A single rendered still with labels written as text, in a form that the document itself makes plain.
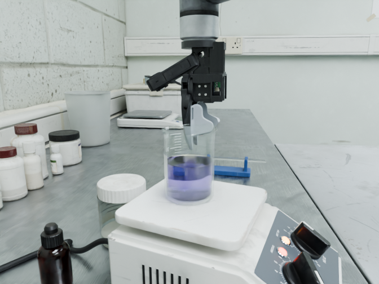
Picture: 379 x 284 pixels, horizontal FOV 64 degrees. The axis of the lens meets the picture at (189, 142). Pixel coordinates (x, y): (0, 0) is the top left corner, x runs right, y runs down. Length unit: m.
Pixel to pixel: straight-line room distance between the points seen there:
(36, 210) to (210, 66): 0.39
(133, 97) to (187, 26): 0.80
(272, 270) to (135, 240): 0.12
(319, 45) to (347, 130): 0.49
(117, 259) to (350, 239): 0.30
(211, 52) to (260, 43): 1.07
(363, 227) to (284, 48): 1.29
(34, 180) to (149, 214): 0.37
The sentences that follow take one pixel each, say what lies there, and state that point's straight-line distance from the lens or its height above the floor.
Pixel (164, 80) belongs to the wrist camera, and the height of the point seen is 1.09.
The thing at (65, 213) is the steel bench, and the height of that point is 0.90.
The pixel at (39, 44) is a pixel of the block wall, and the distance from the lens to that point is 1.02.
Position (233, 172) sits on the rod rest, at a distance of 0.63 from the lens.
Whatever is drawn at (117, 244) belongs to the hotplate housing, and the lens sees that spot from 0.29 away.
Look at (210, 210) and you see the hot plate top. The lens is 0.29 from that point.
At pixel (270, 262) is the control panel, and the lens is 0.27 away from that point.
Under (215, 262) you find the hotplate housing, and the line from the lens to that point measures 0.26.
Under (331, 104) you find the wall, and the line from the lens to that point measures 1.81.
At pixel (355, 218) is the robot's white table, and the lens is 0.52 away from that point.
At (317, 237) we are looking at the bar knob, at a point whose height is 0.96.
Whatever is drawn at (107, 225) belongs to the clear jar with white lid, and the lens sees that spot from 0.39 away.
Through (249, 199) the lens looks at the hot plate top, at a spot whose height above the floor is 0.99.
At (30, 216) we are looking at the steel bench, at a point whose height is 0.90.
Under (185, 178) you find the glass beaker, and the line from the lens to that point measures 0.28.
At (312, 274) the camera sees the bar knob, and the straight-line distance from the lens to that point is 0.27.
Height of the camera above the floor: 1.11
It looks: 13 degrees down
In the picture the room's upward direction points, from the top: straight up
